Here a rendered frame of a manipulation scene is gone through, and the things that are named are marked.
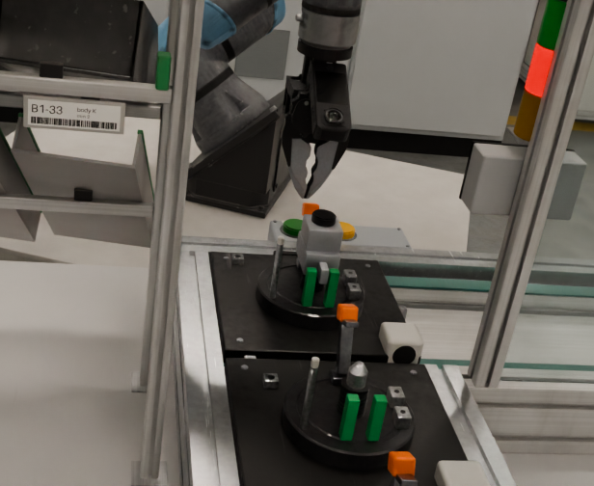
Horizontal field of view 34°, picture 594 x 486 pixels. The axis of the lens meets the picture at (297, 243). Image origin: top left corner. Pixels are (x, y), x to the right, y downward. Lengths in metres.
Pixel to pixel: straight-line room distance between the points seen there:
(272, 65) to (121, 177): 3.22
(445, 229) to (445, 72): 2.69
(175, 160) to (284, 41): 3.33
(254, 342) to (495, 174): 0.34
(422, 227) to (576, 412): 0.63
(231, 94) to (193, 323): 0.62
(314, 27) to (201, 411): 0.49
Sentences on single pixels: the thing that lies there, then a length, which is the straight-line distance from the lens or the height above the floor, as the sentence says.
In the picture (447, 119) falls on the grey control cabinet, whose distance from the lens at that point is 4.52.
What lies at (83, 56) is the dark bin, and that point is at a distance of 0.92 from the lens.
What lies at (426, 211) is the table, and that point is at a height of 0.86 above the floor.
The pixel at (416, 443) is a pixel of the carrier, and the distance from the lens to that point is 1.04.
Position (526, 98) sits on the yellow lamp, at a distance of 1.05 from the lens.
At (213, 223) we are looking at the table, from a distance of 1.65.
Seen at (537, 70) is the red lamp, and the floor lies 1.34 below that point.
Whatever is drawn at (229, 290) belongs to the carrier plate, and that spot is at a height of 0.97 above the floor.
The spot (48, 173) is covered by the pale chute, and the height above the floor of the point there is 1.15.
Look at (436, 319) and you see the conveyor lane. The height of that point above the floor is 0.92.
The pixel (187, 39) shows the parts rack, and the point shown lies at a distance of 0.86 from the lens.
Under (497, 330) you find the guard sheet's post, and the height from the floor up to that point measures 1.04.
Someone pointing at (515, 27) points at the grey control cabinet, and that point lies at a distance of 4.48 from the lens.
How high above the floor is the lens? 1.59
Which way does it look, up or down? 27 degrees down
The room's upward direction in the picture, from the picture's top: 9 degrees clockwise
